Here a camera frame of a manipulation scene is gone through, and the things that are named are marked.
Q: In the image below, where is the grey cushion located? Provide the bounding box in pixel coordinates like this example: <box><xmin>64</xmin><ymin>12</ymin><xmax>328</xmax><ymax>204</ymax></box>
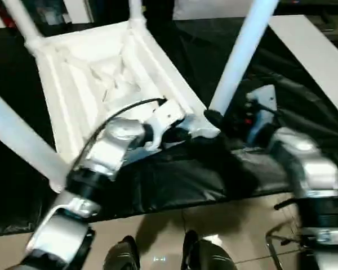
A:
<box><xmin>172</xmin><ymin>0</ymin><xmax>255</xmax><ymax>21</ymax></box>

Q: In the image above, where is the black stand leg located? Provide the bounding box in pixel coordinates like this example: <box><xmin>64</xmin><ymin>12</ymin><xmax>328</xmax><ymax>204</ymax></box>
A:
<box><xmin>274</xmin><ymin>199</ymin><xmax>300</xmax><ymax>211</ymax></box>

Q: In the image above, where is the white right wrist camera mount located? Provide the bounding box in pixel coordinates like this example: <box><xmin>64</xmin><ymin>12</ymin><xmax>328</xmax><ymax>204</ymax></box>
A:
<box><xmin>246</xmin><ymin>83</ymin><xmax>279</xmax><ymax>145</ymax></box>

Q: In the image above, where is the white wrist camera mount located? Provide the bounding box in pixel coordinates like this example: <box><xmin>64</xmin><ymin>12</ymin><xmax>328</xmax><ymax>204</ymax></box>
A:
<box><xmin>144</xmin><ymin>99</ymin><xmax>187</xmax><ymax>150</ymax></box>
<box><xmin>246</xmin><ymin>83</ymin><xmax>279</xmax><ymax>145</ymax></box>

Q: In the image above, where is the white flat board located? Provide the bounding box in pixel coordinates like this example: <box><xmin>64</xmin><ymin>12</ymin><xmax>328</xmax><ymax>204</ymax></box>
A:
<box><xmin>266</xmin><ymin>15</ymin><xmax>338</xmax><ymax>125</ymax></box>

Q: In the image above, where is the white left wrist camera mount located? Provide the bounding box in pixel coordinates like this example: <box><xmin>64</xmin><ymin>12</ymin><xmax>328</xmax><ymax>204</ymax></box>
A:
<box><xmin>144</xmin><ymin>99</ymin><xmax>187</xmax><ymax>150</ymax></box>

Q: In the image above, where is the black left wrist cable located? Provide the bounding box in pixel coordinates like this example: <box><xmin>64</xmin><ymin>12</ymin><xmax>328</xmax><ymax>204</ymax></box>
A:
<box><xmin>69</xmin><ymin>96</ymin><xmax>167</xmax><ymax>176</ymax></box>

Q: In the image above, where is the black work mat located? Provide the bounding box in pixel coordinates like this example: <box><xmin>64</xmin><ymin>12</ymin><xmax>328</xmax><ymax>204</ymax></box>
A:
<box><xmin>0</xmin><ymin>16</ymin><xmax>338</xmax><ymax>237</ymax></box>

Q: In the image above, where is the dark right robot foot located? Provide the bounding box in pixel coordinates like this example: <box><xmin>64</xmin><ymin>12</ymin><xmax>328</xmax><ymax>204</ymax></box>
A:
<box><xmin>182</xmin><ymin>229</ymin><xmax>232</xmax><ymax>270</ymax></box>

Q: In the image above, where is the white glass-door cabinet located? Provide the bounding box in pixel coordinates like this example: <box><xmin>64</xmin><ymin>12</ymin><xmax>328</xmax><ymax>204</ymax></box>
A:
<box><xmin>0</xmin><ymin>0</ymin><xmax>96</xmax><ymax>29</ymax></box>

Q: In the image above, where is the white plastic table top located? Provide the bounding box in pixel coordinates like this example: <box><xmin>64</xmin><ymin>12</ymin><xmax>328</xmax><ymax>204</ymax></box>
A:
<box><xmin>24</xmin><ymin>16</ymin><xmax>223</xmax><ymax>194</ymax></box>

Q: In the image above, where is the black box with gold label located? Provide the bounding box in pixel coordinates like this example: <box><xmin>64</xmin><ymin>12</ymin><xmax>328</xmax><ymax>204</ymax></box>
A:
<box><xmin>92</xmin><ymin>0</ymin><xmax>176</xmax><ymax>22</ymax></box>

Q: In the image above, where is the white plastic table leg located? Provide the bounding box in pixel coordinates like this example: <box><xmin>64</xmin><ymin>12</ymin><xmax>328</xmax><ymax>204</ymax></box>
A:
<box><xmin>209</xmin><ymin>0</ymin><xmax>280</xmax><ymax>114</ymax></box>
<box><xmin>128</xmin><ymin>0</ymin><xmax>146</xmax><ymax>29</ymax></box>
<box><xmin>1</xmin><ymin>0</ymin><xmax>45</xmax><ymax>55</ymax></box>
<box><xmin>0</xmin><ymin>85</ymin><xmax>72</xmax><ymax>192</ymax></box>

